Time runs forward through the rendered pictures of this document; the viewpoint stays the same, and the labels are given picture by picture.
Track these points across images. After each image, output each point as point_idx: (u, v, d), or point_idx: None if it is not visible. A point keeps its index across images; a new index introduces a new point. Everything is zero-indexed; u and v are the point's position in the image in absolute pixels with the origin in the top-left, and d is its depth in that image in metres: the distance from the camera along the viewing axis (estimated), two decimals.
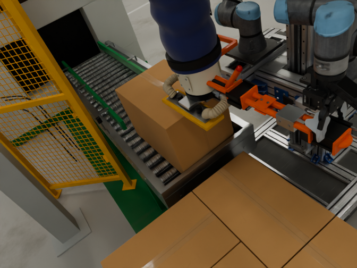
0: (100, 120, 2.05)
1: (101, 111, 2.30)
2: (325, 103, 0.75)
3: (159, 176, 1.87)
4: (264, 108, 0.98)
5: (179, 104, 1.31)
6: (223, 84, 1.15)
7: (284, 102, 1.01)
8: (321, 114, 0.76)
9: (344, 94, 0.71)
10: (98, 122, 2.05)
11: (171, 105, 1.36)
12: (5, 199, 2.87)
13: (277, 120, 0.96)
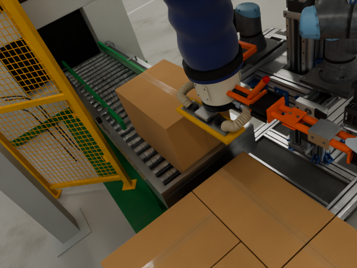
0: (100, 120, 2.05)
1: (101, 111, 2.30)
2: None
3: (159, 176, 1.87)
4: (294, 123, 0.90)
5: (196, 115, 1.23)
6: (245, 94, 1.07)
7: (315, 116, 0.92)
8: None
9: None
10: (98, 122, 2.05)
11: (187, 115, 1.28)
12: (5, 199, 2.87)
13: (308, 136, 0.88)
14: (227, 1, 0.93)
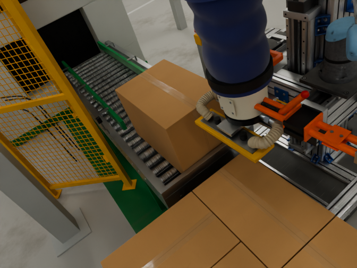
0: (100, 120, 2.05)
1: (101, 111, 2.30)
2: None
3: (159, 176, 1.87)
4: (337, 144, 0.80)
5: (218, 128, 1.14)
6: (275, 109, 0.98)
7: None
8: None
9: None
10: (98, 122, 2.05)
11: (207, 128, 1.18)
12: (5, 199, 2.87)
13: (355, 159, 0.78)
14: (261, 7, 0.83)
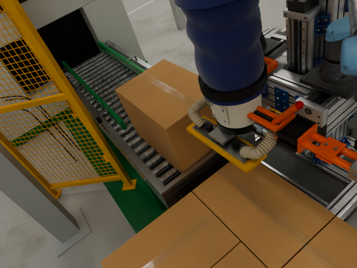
0: (100, 120, 2.05)
1: (101, 111, 2.30)
2: None
3: (159, 176, 1.87)
4: (331, 157, 0.78)
5: (210, 136, 1.10)
6: (269, 118, 0.95)
7: (355, 148, 0.81)
8: None
9: None
10: (98, 122, 2.05)
11: (199, 136, 1.15)
12: (5, 199, 2.87)
13: (349, 174, 0.76)
14: (256, 13, 0.81)
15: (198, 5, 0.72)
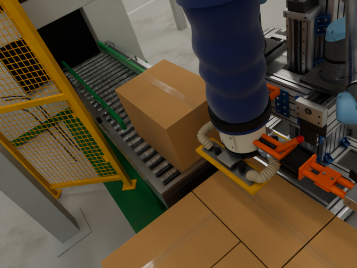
0: (100, 120, 2.05)
1: (101, 111, 2.30)
2: None
3: (159, 176, 1.87)
4: (329, 186, 0.87)
5: (218, 159, 1.20)
6: (273, 146, 1.05)
7: (350, 177, 0.90)
8: None
9: None
10: (98, 122, 2.05)
11: (208, 158, 1.25)
12: (5, 199, 2.87)
13: (345, 201, 0.86)
14: (262, 57, 0.90)
15: (200, 3, 0.73)
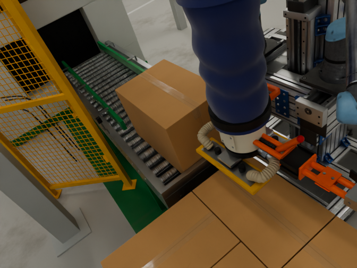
0: (100, 120, 2.05)
1: (101, 111, 2.30)
2: None
3: (159, 176, 1.87)
4: (329, 186, 0.88)
5: (218, 159, 1.21)
6: (273, 146, 1.05)
7: (350, 176, 0.91)
8: None
9: None
10: (98, 122, 2.05)
11: (208, 158, 1.25)
12: (5, 199, 2.87)
13: (345, 201, 0.86)
14: (262, 57, 0.90)
15: (200, 3, 0.73)
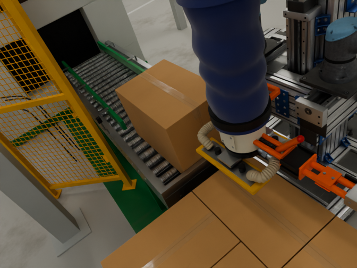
0: (100, 120, 2.05)
1: (101, 111, 2.30)
2: None
3: (159, 176, 1.87)
4: (329, 186, 0.88)
5: (218, 159, 1.20)
6: (273, 146, 1.05)
7: None
8: None
9: None
10: (98, 122, 2.05)
11: (208, 158, 1.25)
12: (5, 199, 2.87)
13: (345, 201, 0.86)
14: (262, 57, 0.90)
15: (200, 3, 0.73)
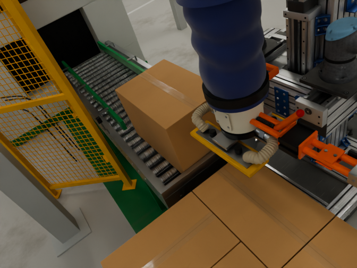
0: (100, 120, 2.05)
1: (101, 111, 2.30)
2: None
3: (159, 176, 1.87)
4: (331, 164, 0.81)
5: (213, 141, 1.14)
6: (271, 125, 0.98)
7: None
8: None
9: None
10: (98, 122, 2.05)
11: (203, 141, 1.18)
12: (5, 199, 2.87)
13: (348, 179, 0.79)
14: (258, 25, 0.84)
15: (200, 3, 0.73)
